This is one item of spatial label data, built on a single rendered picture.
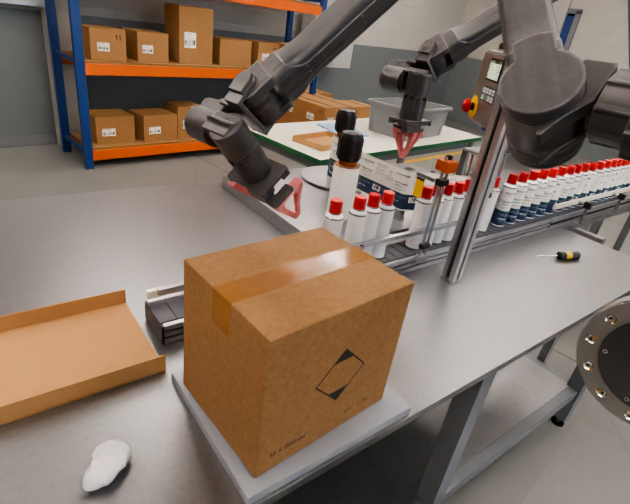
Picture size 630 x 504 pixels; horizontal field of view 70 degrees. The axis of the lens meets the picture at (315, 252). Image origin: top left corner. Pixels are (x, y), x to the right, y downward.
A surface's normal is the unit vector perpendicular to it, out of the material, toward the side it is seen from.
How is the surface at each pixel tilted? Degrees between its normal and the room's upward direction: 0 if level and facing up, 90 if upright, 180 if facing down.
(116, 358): 0
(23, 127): 90
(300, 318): 0
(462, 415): 90
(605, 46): 90
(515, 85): 51
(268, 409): 90
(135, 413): 0
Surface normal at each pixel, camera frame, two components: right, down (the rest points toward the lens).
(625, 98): -0.62, -0.07
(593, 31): -0.71, 0.23
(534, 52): -0.46, -0.38
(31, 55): 0.69, 0.42
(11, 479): 0.14, -0.88
